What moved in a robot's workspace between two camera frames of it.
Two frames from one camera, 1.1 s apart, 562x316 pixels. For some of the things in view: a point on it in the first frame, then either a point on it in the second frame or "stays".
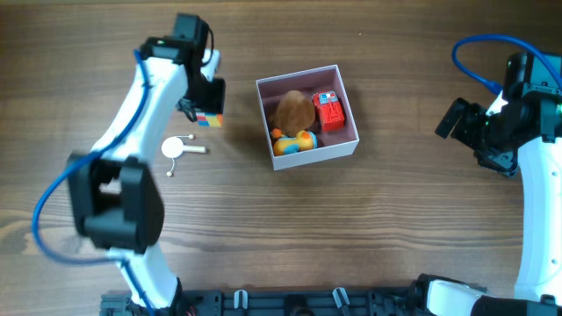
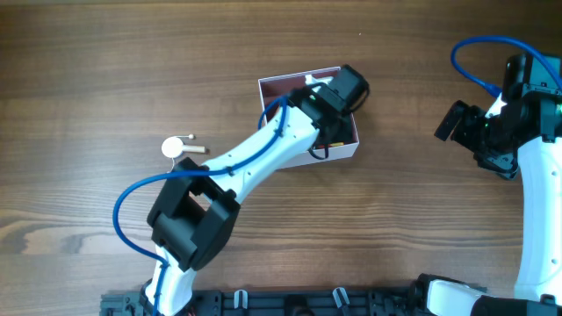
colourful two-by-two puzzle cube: x=210 y=119 → x=330 y=145
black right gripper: x=471 y=127 stays
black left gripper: x=216 y=104 → x=342 y=132
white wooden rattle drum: x=173 y=147 stays
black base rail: x=278 y=301 stays
